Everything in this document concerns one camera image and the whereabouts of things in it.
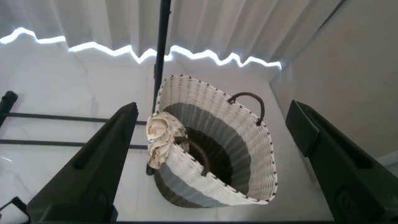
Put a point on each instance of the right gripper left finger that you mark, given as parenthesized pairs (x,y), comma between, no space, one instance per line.
(90,174)

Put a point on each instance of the white laundry basket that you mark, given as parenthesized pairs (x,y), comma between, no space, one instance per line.
(248,140)

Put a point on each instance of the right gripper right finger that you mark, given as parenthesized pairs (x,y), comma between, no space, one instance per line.
(342,174)

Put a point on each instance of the cream printed garment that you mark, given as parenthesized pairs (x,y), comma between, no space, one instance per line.
(161,133)

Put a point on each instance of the black clothes rack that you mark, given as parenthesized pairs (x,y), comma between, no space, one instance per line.
(162,37)

